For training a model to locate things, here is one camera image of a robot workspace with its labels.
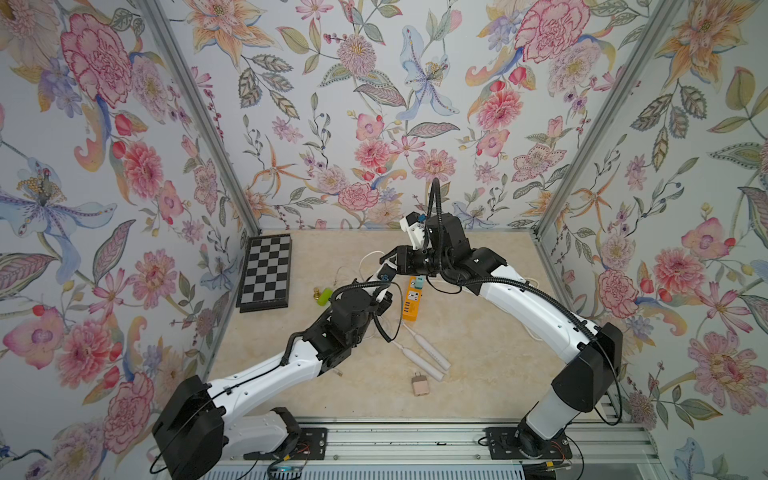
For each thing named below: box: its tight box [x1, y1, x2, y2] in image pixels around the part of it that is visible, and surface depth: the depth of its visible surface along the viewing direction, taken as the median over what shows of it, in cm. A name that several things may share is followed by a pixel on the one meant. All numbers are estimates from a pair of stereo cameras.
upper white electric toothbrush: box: [402, 323, 451, 370], surface depth 90 cm
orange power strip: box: [403, 276, 423, 322], surface depth 100 cm
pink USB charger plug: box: [411, 372, 429, 397], surface depth 84 cm
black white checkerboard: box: [236, 233, 292, 313], surface depth 106 cm
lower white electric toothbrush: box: [391, 340, 445, 382], surface depth 88 cm
